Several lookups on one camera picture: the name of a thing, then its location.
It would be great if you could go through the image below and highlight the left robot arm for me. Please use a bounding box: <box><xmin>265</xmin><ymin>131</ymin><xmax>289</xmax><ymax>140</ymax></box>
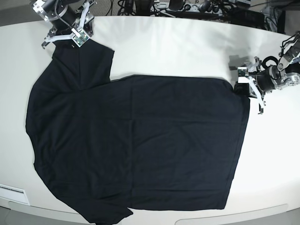
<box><xmin>234</xmin><ymin>31</ymin><xmax>300</xmax><ymax>114</ymax></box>

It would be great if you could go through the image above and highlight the black equipment box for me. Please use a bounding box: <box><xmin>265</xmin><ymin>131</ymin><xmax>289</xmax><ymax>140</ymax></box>
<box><xmin>230</xmin><ymin>8</ymin><xmax>265</xmax><ymax>30</ymax></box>

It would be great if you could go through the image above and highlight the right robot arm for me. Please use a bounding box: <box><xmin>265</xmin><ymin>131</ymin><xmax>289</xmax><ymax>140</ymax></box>
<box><xmin>30</xmin><ymin>0</ymin><xmax>96</xmax><ymax>49</ymax></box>

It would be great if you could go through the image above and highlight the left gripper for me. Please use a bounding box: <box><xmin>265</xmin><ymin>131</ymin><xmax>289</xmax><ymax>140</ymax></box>
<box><xmin>234</xmin><ymin>57</ymin><xmax>272</xmax><ymax>115</ymax></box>

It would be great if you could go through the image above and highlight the black cable bundle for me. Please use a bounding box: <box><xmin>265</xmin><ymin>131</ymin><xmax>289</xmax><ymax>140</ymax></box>
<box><xmin>110</xmin><ymin>0</ymin><xmax>153</xmax><ymax>16</ymax></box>

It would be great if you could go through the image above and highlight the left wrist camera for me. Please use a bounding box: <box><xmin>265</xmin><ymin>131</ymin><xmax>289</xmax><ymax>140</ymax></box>
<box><xmin>237</xmin><ymin>67</ymin><xmax>249</xmax><ymax>78</ymax></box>

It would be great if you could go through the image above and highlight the white label plate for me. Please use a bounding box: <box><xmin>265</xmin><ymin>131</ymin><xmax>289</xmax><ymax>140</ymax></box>
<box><xmin>0</xmin><ymin>184</ymin><xmax>30</xmax><ymax>206</ymax></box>

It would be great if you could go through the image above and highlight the white power strip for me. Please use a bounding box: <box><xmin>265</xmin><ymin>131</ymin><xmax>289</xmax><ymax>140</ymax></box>
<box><xmin>150</xmin><ymin>1</ymin><xmax>222</xmax><ymax>15</ymax></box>

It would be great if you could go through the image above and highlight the black T-shirt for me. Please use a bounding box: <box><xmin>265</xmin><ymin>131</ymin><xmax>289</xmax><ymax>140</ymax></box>
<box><xmin>26</xmin><ymin>40</ymin><xmax>250</xmax><ymax>225</ymax></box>

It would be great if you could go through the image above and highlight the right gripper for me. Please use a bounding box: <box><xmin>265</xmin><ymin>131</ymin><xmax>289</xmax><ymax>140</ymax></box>
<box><xmin>41</xmin><ymin>4</ymin><xmax>94</xmax><ymax>49</ymax></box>

